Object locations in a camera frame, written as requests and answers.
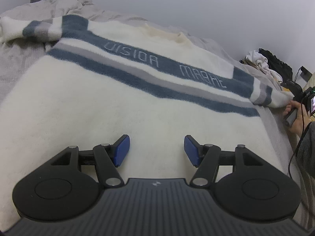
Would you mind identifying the cream striped fleece sweater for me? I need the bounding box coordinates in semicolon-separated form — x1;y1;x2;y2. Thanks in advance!
0;14;295;225

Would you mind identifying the black clothes pile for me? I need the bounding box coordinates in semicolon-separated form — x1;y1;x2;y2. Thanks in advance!
258;48;293;81

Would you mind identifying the white clothes pile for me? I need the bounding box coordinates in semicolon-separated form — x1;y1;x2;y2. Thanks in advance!
245;50;283;82

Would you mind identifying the person's right hand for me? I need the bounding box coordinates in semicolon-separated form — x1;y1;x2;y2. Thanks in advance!
283;100;312;137

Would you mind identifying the black wall charger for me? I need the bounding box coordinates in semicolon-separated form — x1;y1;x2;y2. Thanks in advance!
299;66;312;82

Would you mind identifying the black cable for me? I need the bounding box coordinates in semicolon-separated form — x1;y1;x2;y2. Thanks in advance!
288;66;311;180

